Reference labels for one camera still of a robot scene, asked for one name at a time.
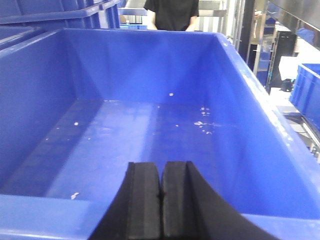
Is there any blue crate far right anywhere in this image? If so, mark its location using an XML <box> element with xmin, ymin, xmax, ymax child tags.
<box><xmin>289</xmin><ymin>63</ymin><xmax>320</xmax><ymax>130</ymax></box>

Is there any blue bin front left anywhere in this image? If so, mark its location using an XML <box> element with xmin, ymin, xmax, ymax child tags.
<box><xmin>0</xmin><ymin>25</ymin><xmax>47</xmax><ymax>50</ymax></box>

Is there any person in black shirt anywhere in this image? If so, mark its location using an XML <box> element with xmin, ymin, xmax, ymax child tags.
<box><xmin>143</xmin><ymin>0</ymin><xmax>199</xmax><ymax>32</ymax></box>

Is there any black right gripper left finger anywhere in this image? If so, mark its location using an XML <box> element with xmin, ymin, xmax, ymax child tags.
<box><xmin>89</xmin><ymin>162</ymin><xmax>161</xmax><ymax>240</ymax></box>

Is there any blue bin rear left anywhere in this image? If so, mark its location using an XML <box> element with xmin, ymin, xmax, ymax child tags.
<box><xmin>0</xmin><ymin>0</ymin><xmax>120</xmax><ymax>31</ymax></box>

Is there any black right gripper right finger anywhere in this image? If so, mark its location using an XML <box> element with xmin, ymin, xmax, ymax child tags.
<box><xmin>161</xmin><ymin>161</ymin><xmax>276</xmax><ymax>240</ymax></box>

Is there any blue bin front right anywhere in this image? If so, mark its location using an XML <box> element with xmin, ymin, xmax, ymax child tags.
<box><xmin>0</xmin><ymin>29</ymin><xmax>320</xmax><ymax>240</ymax></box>

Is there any blue bin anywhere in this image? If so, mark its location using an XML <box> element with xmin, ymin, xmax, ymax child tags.
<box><xmin>0</xmin><ymin>29</ymin><xmax>320</xmax><ymax>240</ymax></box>
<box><xmin>0</xmin><ymin>25</ymin><xmax>47</xmax><ymax>50</ymax></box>
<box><xmin>0</xmin><ymin>0</ymin><xmax>120</xmax><ymax>31</ymax></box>

